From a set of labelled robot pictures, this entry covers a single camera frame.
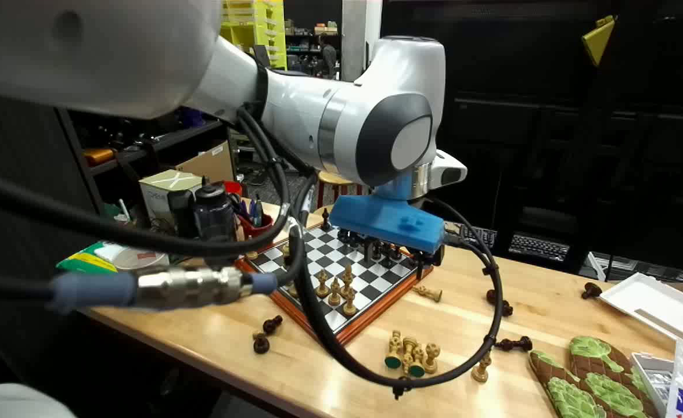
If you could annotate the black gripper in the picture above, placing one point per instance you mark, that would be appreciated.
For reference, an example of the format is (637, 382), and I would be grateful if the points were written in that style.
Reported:
(430, 259)

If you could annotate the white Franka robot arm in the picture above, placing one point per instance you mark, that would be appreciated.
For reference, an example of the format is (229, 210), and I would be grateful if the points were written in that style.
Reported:
(123, 46)

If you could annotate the wooden framed chess board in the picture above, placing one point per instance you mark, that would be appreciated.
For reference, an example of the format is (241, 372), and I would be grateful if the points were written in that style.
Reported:
(373, 287)

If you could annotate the black keyboard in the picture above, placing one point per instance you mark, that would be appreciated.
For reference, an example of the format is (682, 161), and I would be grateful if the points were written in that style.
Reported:
(540, 247)

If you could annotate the wooden stool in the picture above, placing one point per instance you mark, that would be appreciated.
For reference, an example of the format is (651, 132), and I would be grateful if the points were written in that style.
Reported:
(332, 182)

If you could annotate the large black display panel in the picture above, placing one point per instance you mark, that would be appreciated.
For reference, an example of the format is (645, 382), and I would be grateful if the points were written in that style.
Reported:
(558, 139)

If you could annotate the red pen cup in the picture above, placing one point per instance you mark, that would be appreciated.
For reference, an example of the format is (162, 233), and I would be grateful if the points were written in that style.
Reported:
(253, 228)

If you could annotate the blue pens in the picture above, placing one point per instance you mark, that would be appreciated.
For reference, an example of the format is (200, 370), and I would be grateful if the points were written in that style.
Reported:
(253, 210)

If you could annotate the red round lid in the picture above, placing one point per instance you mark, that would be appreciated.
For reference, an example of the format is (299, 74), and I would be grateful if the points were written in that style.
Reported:
(235, 189)

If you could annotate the dark glass jar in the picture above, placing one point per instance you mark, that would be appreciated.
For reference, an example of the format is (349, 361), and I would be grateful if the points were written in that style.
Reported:
(214, 212)

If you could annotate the clear plastic container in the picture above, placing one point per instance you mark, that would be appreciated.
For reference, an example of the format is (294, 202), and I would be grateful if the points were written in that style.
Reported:
(657, 378)

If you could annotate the white Chemex filter box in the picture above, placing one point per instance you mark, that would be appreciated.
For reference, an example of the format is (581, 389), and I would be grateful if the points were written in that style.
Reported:
(164, 186)

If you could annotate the yellow triangular hanging tag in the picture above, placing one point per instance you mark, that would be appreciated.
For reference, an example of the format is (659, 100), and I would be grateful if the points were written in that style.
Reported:
(597, 37)

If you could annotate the yellow storage rack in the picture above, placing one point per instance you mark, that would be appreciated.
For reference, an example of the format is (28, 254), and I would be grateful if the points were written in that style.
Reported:
(257, 27)

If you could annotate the black metal shelf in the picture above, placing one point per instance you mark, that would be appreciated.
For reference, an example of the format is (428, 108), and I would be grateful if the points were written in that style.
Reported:
(148, 146)

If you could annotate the green wipes pack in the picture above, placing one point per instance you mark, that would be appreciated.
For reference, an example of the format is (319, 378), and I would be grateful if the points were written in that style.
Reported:
(94, 259)

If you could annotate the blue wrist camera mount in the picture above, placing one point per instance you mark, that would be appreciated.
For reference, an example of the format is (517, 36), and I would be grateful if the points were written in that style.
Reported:
(379, 217)

